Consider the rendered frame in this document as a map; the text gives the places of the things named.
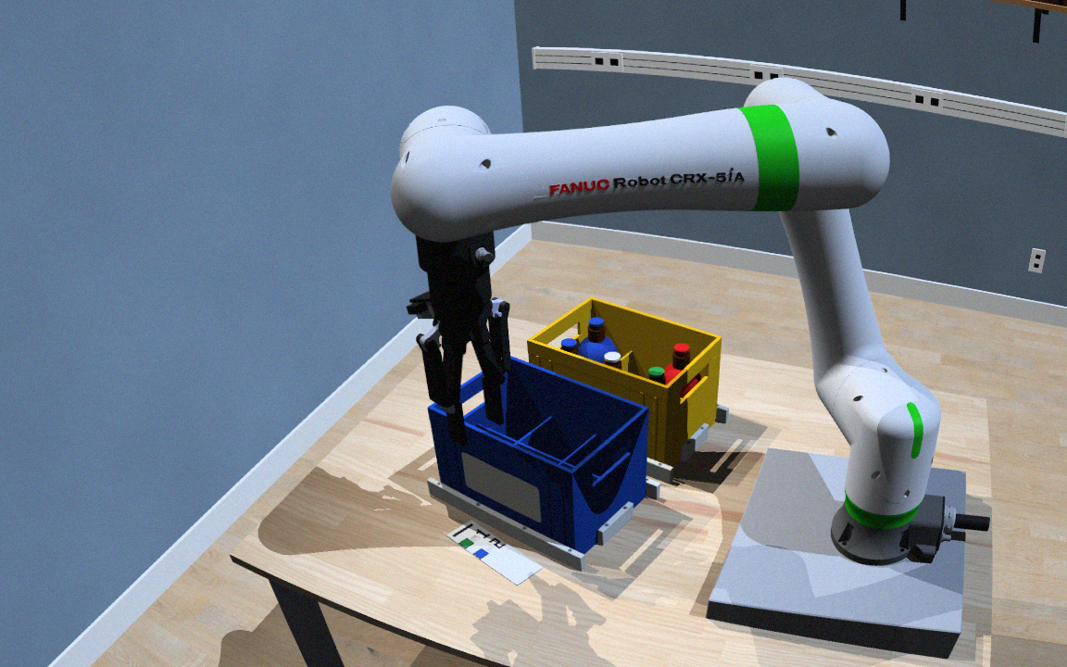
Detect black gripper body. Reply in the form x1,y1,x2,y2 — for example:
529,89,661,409
427,266,493,346

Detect yellow divided crate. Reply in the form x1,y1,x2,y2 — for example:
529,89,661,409
527,297,717,467

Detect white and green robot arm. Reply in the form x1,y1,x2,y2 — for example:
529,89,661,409
391,78,990,566

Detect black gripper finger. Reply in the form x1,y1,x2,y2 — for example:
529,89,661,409
471,297,511,425
416,320,469,447

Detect white paper pick list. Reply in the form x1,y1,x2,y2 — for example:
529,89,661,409
446,520,543,585

